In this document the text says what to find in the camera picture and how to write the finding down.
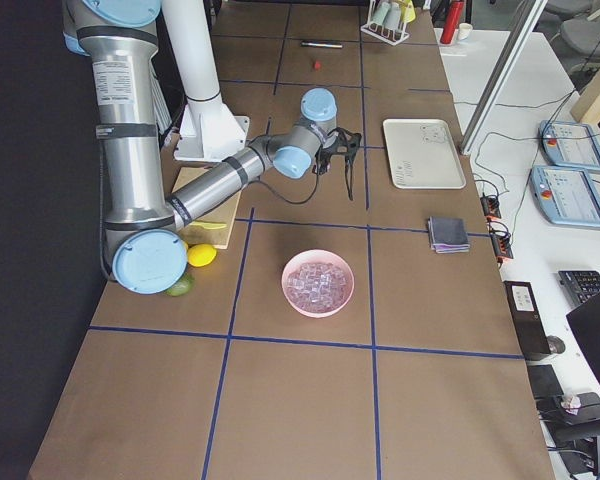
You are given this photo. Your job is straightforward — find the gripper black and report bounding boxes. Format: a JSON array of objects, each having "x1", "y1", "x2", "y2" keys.
[{"x1": 324, "y1": 127, "x2": 362, "y2": 201}]

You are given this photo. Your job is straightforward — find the clear ice cubes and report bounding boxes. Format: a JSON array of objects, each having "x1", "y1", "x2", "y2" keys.
[{"x1": 283, "y1": 262, "x2": 348, "y2": 312}]

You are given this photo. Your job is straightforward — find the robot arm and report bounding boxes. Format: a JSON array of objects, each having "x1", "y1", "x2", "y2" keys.
[{"x1": 62, "y1": 1, "x2": 361, "y2": 294}]

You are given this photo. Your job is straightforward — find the white cup on rack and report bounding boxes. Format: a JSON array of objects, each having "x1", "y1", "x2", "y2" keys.
[{"x1": 383, "y1": 2, "x2": 402, "y2": 31}]

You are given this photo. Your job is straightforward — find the mint green cup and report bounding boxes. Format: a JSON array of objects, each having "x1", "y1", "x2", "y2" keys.
[{"x1": 369, "y1": 0, "x2": 391, "y2": 26}]

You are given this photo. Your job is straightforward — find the yellow cup on rack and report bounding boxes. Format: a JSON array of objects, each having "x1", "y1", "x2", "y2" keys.
[{"x1": 397, "y1": 0, "x2": 416, "y2": 24}]

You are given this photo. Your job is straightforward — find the small white cup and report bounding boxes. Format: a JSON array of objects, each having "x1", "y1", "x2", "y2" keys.
[{"x1": 456, "y1": 22, "x2": 473, "y2": 42}]

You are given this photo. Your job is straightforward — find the cream bear tray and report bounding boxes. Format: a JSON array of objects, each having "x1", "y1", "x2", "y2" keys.
[{"x1": 382, "y1": 119, "x2": 466, "y2": 190}]

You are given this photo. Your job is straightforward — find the grey folded cloth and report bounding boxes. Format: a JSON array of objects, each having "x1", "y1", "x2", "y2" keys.
[{"x1": 427, "y1": 217, "x2": 470, "y2": 254}]

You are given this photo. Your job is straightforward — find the pink bowl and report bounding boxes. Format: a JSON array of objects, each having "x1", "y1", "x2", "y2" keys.
[{"x1": 281, "y1": 249, "x2": 355, "y2": 318}]

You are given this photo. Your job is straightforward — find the wooden cutting board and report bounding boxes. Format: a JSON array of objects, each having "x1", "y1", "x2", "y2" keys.
[{"x1": 179, "y1": 192, "x2": 241, "y2": 250}]

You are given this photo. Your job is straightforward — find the black power strip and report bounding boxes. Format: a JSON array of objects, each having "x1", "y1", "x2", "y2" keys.
[{"x1": 480, "y1": 195, "x2": 513, "y2": 266}]

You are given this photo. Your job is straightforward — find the yellow plastic knife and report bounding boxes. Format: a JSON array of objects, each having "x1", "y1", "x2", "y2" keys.
[{"x1": 184, "y1": 221, "x2": 227, "y2": 231}]

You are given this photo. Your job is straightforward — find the upper yellow lemon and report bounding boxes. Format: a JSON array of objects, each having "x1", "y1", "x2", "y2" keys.
[{"x1": 187, "y1": 244, "x2": 218, "y2": 268}]

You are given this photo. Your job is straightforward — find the red bottle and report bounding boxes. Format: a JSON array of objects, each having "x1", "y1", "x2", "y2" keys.
[{"x1": 440, "y1": 0, "x2": 465, "y2": 45}]

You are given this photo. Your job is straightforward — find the green avocado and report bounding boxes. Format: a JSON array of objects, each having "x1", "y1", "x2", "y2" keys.
[{"x1": 164, "y1": 272, "x2": 195, "y2": 297}]

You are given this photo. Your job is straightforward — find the near teach pendant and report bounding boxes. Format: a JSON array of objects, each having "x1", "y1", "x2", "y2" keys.
[{"x1": 530, "y1": 166, "x2": 600, "y2": 229}]

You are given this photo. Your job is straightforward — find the teach pendant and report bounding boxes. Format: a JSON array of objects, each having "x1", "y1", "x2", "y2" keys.
[
  {"x1": 539, "y1": 120, "x2": 600, "y2": 174},
  {"x1": 530, "y1": 166, "x2": 600, "y2": 229}
]

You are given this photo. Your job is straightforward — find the far teach pendant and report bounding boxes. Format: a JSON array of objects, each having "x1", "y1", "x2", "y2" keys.
[{"x1": 539, "y1": 120, "x2": 600, "y2": 174}]

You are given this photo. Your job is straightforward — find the black box with label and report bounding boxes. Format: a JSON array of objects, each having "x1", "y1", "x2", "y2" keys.
[{"x1": 503, "y1": 281, "x2": 551, "y2": 361}]

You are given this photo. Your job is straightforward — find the black keyboard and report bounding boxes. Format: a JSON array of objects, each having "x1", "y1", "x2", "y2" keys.
[{"x1": 558, "y1": 270, "x2": 600, "y2": 306}]

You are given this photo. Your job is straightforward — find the black computer mouse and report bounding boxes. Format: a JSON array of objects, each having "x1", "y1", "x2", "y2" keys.
[{"x1": 546, "y1": 335, "x2": 566, "y2": 355}]

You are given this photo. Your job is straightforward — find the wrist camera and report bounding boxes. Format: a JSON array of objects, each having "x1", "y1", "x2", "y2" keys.
[{"x1": 312, "y1": 150, "x2": 331, "y2": 176}]

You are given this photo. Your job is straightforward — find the white wire cup rack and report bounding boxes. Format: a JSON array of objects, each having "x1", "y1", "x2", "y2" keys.
[{"x1": 360, "y1": 1, "x2": 410, "y2": 46}]

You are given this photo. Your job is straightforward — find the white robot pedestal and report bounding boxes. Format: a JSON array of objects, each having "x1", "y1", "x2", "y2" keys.
[{"x1": 161, "y1": 0, "x2": 249, "y2": 163}]

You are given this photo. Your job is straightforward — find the aluminium frame post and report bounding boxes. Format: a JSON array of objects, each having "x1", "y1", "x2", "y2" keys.
[{"x1": 460, "y1": 0, "x2": 547, "y2": 155}]

